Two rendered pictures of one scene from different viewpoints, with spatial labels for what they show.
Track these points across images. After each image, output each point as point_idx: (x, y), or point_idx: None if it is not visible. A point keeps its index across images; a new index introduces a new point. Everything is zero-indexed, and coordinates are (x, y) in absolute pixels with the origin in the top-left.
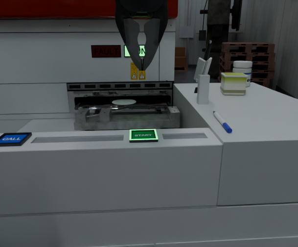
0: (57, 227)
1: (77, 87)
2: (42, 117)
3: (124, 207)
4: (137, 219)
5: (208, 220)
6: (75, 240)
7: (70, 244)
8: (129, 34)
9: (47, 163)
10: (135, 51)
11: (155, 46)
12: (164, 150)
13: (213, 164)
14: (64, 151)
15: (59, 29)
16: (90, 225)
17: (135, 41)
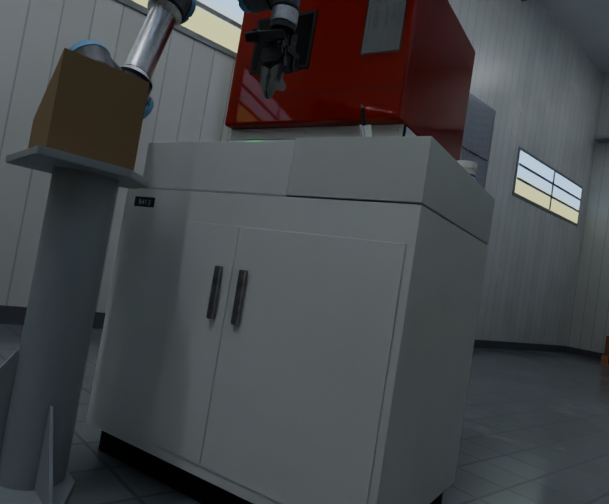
0: (189, 201)
1: None
2: None
3: (228, 189)
4: (234, 201)
5: (279, 208)
6: (195, 215)
7: (192, 218)
8: (262, 75)
9: (198, 151)
10: (263, 84)
11: (274, 80)
12: (259, 144)
13: (287, 157)
14: (208, 142)
15: (297, 135)
16: (206, 203)
17: (264, 79)
